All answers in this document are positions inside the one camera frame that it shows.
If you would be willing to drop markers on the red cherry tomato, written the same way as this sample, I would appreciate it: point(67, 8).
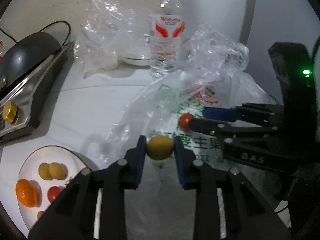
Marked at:
point(53, 193)
point(183, 122)

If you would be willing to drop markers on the crumpled bag right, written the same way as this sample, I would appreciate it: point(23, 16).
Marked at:
point(214, 56)

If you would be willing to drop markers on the yellow green longan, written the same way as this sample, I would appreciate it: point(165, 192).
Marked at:
point(39, 214)
point(43, 171)
point(160, 147)

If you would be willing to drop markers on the crumpled clear plastic bag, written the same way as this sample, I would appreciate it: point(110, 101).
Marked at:
point(110, 31)

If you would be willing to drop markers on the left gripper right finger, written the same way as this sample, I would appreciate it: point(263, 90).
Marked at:
point(226, 197)

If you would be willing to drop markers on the steel induction cooker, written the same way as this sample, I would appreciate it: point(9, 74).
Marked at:
point(21, 108)

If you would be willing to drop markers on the white round plate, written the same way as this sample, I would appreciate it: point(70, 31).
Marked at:
point(29, 171)

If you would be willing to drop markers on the black wok with wooden handle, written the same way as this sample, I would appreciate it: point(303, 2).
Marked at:
point(25, 56)

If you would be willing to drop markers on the grey refrigerator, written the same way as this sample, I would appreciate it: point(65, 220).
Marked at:
point(272, 21)

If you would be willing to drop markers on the printed clear plastic bag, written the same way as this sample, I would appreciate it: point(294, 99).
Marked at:
point(160, 208)

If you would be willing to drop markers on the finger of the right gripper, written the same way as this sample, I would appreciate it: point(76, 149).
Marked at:
point(206, 126)
point(221, 114)

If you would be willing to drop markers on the yellow green longan fruit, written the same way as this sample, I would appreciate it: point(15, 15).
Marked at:
point(57, 171)

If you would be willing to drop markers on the white dish under bag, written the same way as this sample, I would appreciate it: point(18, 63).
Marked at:
point(137, 61)

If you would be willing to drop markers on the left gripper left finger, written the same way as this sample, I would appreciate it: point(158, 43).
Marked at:
point(72, 214)

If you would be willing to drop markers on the clear water bottle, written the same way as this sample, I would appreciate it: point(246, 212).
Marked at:
point(165, 38)

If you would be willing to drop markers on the orange mandarin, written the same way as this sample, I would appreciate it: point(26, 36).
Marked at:
point(26, 193)

